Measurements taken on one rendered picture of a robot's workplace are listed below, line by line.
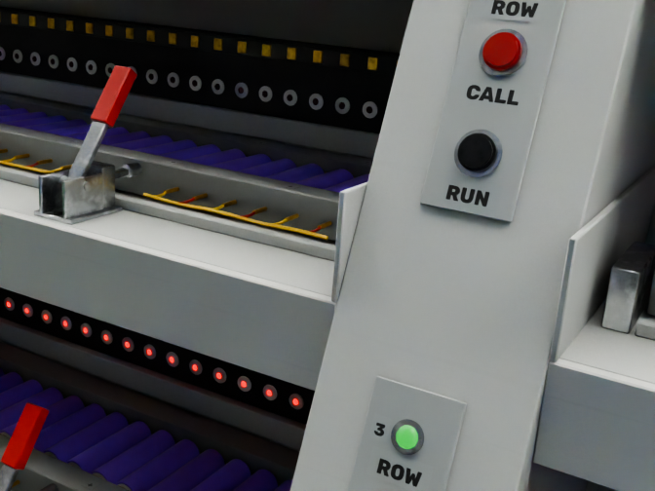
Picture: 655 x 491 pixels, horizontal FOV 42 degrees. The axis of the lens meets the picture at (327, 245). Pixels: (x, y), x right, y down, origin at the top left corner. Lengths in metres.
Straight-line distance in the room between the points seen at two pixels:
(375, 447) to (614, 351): 0.10
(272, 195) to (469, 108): 0.15
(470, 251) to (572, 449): 0.09
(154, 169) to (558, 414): 0.28
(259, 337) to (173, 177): 0.14
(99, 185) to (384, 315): 0.20
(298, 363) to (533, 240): 0.12
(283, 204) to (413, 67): 0.13
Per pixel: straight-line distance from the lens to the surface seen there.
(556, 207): 0.35
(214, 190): 0.49
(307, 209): 0.46
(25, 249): 0.49
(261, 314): 0.40
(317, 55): 0.58
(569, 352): 0.36
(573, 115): 0.36
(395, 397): 0.36
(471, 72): 0.37
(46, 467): 0.56
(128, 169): 0.52
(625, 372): 0.35
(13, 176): 0.57
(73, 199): 0.48
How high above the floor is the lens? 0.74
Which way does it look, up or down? 1 degrees up
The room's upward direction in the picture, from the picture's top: 14 degrees clockwise
